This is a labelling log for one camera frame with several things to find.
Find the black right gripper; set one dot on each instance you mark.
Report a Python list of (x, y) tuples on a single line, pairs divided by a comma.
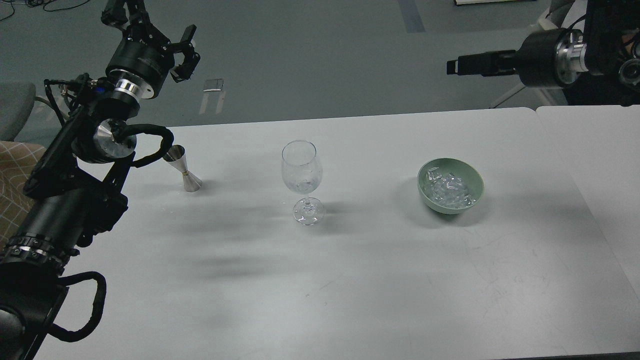
[(547, 59)]

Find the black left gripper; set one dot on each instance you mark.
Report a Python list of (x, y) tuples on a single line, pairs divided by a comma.
[(143, 54)]

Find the steel cocktail jigger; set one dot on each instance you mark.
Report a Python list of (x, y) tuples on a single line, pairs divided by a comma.
[(176, 158)]

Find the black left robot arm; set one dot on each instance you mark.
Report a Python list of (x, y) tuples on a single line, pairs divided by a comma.
[(77, 184)]

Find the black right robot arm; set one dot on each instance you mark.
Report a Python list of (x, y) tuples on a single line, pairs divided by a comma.
[(611, 33)]

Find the pile of ice cubes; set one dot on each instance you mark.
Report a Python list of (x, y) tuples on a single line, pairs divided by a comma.
[(448, 190)]

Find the clear wine glass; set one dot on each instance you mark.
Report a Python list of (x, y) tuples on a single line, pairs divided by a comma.
[(302, 173)]

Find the metal floor plate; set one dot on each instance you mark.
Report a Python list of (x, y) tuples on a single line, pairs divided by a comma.
[(213, 85)]

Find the green ceramic bowl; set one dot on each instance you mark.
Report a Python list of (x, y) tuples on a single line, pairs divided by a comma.
[(461, 169)]

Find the grey chair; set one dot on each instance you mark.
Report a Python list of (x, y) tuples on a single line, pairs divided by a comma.
[(18, 101)]

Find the tan checkered cushion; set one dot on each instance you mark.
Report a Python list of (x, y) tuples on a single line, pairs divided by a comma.
[(17, 161)]

